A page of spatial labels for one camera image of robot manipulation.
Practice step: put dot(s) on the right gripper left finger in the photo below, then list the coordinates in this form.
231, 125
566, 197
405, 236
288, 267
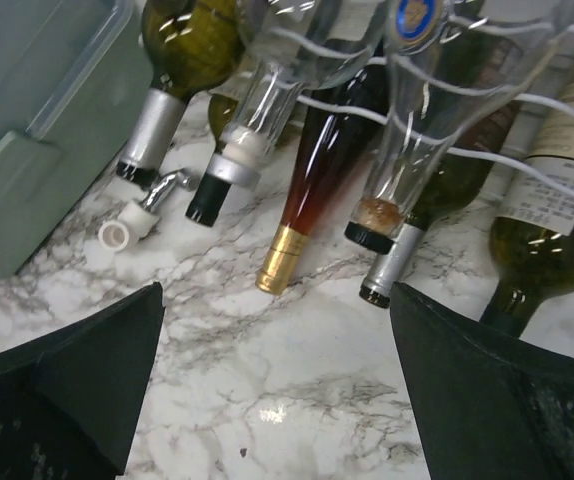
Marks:
70, 400

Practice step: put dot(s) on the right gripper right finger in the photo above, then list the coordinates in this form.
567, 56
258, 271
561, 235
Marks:
486, 405

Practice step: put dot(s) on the clear bottle white label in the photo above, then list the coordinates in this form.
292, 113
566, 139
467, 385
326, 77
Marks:
427, 114

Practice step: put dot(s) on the green bottle black neck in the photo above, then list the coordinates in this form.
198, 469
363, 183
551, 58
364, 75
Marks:
531, 240

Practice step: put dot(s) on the chrome white bottle stopper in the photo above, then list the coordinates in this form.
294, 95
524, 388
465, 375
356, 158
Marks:
138, 217

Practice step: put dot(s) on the dark bottle bottom left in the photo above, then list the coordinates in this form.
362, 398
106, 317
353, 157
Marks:
246, 138

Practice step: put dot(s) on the green bottle silver foil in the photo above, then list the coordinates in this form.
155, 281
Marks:
457, 180

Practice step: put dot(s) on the red wine bottle gold foil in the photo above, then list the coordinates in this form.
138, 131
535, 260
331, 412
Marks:
331, 145

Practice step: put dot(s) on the dark green bottle top left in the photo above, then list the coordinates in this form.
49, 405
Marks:
193, 46

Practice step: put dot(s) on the clear bottle silver cap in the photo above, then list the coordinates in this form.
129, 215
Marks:
298, 46

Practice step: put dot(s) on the green plastic toolbox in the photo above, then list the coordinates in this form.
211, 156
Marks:
73, 78

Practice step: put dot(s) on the white wire wine rack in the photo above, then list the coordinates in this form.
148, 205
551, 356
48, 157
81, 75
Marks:
451, 63

